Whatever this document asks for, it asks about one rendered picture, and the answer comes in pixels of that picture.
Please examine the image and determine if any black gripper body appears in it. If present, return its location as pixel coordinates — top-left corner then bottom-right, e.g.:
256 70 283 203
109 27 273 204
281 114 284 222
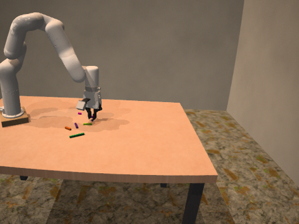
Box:
83 90 102 109

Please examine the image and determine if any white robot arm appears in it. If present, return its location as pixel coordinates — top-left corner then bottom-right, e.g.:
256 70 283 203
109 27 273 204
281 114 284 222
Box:
0 12 101 118

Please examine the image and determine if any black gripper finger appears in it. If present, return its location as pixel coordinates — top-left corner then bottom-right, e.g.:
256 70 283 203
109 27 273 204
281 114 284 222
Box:
85 107 92 119
93 102 102 120

